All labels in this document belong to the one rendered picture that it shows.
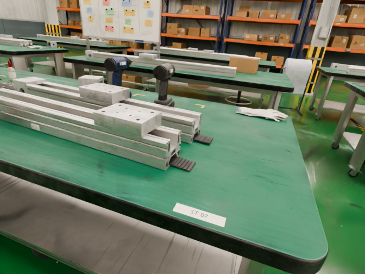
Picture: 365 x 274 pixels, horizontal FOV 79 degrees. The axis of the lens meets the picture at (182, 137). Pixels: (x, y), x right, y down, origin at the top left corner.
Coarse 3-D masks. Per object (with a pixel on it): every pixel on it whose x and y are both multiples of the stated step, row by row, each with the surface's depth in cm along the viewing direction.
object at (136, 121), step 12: (108, 108) 66; (120, 108) 66; (132, 108) 67; (96, 120) 63; (108, 120) 61; (120, 120) 59; (132, 120) 58; (144, 120) 59; (156, 120) 64; (132, 132) 59; (144, 132) 59
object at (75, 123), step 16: (0, 96) 81; (16, 96) 86; (32, 96) 84; (0, 112) 81; (16, 112) 77; (32, 112) 76; (48, 112) 71; (64, 112) 78; (80, 112) 75; (32, 128) 77; (48, 128) 73; (64, 128) 70; (80, 128) 67; (96, 128) 65; (160, 128) 65; (96, 144) 67; (112, 144) 66; (128, 144) 62; (144, 144) 61; (160, 144) 57; (176, 144) 64; (144, 160) 62; (160, 160) 59
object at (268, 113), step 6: (240, 108) 115; (246, 108) 115; (246, 114) 109; (252, 114) 110; (258, 114) 108; (264, 114) 108; (270, 114) 108; (276, 114) 108; (282, 114) 109; (276, 120) 105
